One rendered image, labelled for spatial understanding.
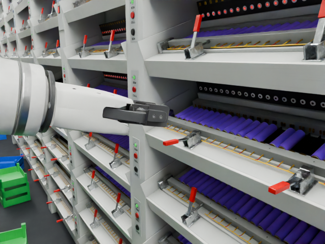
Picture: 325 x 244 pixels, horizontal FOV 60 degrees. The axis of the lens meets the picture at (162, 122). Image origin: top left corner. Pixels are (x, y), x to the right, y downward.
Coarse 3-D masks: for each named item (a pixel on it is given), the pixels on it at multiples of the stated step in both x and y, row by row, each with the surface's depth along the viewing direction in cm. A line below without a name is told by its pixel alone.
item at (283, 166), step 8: (176, 128) 74; (200, 136) 67; (216, 144) 62; (224, 144) 61; (248, 152) 56; (264, 160) 52; (272, 160) 51; (288, 168) 48; (296, 168) 48; (320, 176) 44
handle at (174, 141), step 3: (189, 135) 64; (183, 138) 64; (186, 138) 64; (189, 138) 64; (165, 141) 61; (168, 141) 61; (171, 141) 61; (174, 141) 62; (177, 141) 62; (180, 141) 63; (165, 144) 61; (168, 144) 61; (171, 144) 62
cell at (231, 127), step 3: (237, 120) 66; (240, 120) 66; (243, 120) 66; (234, 123) 65; (237, 123) 65; (240, 123) 65; (228, 126) 64; (231, 126) 64; (234, 126) 64; (225, 129) 64; (228, 129) 64; (231, 129) 64; (228, 132) 63
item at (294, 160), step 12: (168, 120) 76; (180, 120) 74; (204, 132) 65; (216, 132) 63; (228, 144) 59; (240, 144) 57; (252, 144) 55; (264, 144) 53; (264, 156) 53; (276, 156) 50; (288, 156) 48; (300, 156) 47; (324, 168) 43
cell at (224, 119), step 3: (228, 114) 70; (225, 117) 69; (228, 117) 69; (231, 117) 69; (219, 120) 68; (222, 120) 68; (225, 120) 68; (216, 123) 67; (219, 123) 67; (210, 126) 67; (213, 126) 67; (216, 126) 67
